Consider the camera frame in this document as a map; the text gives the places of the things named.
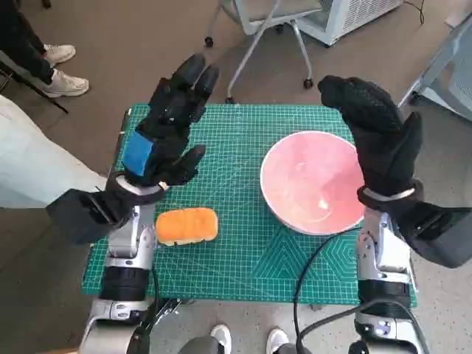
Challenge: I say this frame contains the black metal table rail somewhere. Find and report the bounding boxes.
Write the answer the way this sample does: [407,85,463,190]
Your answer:
[149,297,195,335]

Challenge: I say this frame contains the grey office chair on castors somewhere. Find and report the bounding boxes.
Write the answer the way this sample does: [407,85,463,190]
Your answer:
[204,0,327,105]

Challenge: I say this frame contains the black left robot hand, blue tape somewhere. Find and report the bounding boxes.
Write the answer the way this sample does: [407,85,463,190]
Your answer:
[120,53,221,189]

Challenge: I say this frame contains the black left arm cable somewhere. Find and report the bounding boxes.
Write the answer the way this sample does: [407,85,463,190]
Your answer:
[139,268,160,333]

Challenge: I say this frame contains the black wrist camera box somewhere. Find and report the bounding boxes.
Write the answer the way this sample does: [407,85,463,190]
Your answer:
[46,188,128,245]
[390,201,472,269]

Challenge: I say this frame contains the green cutting mat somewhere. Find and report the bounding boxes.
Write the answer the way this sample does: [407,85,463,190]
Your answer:
[81,104,418,308]

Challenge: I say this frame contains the dark grey leg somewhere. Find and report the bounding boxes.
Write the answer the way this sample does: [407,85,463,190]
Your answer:
[274,342,314,354]
[180,335,224,354]

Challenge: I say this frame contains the orange oblong toy bread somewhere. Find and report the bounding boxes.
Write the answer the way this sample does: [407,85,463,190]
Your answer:
[155,207,220,247]

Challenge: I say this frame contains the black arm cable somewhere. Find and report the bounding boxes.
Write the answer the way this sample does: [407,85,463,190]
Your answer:
[292,225,364,354]
[139,268,160,333]

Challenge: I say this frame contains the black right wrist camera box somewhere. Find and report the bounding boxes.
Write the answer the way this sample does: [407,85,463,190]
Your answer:
[390,201,472,269]

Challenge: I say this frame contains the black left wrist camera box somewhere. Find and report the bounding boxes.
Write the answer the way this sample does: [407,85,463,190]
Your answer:
[46,188,128,245]

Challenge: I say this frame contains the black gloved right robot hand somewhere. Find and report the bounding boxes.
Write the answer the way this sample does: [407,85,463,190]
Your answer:
[317,75,423,196]

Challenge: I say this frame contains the person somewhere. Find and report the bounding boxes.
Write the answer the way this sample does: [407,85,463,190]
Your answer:
[0,0,89,99]
[0,94,108,209]

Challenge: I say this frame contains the white shoe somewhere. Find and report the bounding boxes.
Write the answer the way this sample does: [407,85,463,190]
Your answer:
[209,324,232,354]
[265,327,290,354]

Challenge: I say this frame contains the black stand leg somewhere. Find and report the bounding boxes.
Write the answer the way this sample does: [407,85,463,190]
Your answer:
[0,51,70,114]

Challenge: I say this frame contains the pink bowl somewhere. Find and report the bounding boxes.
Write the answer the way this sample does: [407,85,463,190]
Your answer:
[260,131,366,236]

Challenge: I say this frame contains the thin black floor cable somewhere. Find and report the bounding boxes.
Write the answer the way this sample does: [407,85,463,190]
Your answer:
[403,0,427,27]

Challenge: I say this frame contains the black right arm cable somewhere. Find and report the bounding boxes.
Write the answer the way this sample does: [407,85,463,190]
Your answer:
[292,225,364,354]

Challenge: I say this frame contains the white cabinet with grille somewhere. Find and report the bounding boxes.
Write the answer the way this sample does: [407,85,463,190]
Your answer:
[296,0,403,47]

